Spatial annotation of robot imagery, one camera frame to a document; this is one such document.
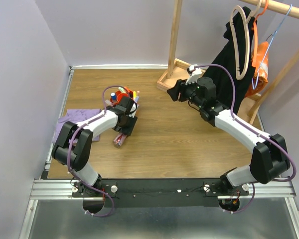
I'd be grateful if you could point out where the pink lidded marker bottle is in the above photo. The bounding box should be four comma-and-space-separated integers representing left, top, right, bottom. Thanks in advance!
113, 133, 127, 148

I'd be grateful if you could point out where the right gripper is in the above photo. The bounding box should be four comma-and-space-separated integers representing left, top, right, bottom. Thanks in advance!
166, 76, 204, 108

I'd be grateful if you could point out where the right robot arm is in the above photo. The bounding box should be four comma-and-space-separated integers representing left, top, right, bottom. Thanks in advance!
167, 77, 291, 195

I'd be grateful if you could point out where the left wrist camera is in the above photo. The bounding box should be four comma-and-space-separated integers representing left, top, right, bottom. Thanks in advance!
127, 102, 139, 118

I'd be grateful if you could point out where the pink capped marker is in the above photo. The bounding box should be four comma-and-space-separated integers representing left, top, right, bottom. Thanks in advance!
135, 91, 140, 103

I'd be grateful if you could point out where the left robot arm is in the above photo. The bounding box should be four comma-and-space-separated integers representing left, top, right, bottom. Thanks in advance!
51, 96, 139, 197

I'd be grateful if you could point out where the aluminium rail frame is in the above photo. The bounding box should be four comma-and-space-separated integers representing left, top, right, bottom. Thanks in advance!
18, 174, 299, 239

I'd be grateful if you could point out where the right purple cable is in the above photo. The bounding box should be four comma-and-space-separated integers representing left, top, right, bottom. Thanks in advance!
194, 64, 298, 215

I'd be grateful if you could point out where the blue wire hanger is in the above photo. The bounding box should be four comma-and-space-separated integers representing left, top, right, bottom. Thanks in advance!
251, 4, 293, 95

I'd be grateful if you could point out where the purple cable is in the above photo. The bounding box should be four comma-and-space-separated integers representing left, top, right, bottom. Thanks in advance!
194, 64, 298, 215
67, 85, 122, 217

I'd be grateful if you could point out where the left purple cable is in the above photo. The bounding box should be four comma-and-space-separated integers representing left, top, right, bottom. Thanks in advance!
67, 85, 122, 217

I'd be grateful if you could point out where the beige wooden hanger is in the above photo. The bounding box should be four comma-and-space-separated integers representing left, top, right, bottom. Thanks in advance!
230, 0, 264, 81

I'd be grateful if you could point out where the wooden clothes rack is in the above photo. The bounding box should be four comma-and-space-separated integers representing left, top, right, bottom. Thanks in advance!
156, 0, 299, 124

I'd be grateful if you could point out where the orange garment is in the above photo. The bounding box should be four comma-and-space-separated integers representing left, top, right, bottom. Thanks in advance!
245, 41, 269, 98

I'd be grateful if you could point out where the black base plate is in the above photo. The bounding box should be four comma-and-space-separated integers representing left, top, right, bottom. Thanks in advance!
72, 178, 249, 208

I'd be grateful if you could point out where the orange hanger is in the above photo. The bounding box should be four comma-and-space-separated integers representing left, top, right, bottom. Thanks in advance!
252, 0, 269, 67

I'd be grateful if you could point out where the black garment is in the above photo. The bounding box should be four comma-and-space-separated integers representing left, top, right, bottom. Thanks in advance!
203, 13, 255, 114

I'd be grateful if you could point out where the purple cloth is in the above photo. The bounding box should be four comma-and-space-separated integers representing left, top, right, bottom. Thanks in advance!
52, 109, 100, 143

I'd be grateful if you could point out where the orange round desk organizer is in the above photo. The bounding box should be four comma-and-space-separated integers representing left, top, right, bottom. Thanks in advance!
110, 89, 130, 105

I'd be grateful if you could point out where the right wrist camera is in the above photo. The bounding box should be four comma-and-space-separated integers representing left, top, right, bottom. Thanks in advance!
185, 64, 202, 85

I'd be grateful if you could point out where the blue jar grey lid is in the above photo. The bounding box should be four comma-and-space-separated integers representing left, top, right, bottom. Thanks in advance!
110, 92, 117, 103

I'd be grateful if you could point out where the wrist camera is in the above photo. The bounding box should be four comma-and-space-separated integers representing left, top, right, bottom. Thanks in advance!
185, 64, 202, 85
127, 102, 139, 118

